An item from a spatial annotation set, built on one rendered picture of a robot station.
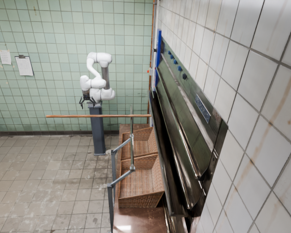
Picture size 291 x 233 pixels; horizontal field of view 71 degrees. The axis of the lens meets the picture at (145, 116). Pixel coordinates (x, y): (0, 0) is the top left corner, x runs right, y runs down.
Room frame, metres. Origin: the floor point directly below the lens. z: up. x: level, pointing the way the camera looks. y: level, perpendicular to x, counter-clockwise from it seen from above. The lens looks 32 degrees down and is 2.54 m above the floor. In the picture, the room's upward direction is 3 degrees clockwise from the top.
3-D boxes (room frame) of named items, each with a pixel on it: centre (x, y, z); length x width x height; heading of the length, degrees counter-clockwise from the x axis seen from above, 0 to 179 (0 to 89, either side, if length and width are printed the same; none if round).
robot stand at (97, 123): (2.81, 0.80, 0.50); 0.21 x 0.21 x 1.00; 7
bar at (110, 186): (1.87, 0.28, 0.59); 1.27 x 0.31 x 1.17; 6
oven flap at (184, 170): (1.63, -0.24, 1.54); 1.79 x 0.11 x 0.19; 6
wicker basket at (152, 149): (2.17, 0.08, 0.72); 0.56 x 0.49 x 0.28; 5
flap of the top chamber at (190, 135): (1.63, -0.24, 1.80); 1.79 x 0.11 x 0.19; 6
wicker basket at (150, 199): (1.59, 0.02, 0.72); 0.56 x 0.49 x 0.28; 4
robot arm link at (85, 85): (2.15, 0.70, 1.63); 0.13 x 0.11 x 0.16; 95
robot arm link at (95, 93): (2.81, 0.79, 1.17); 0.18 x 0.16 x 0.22; 95
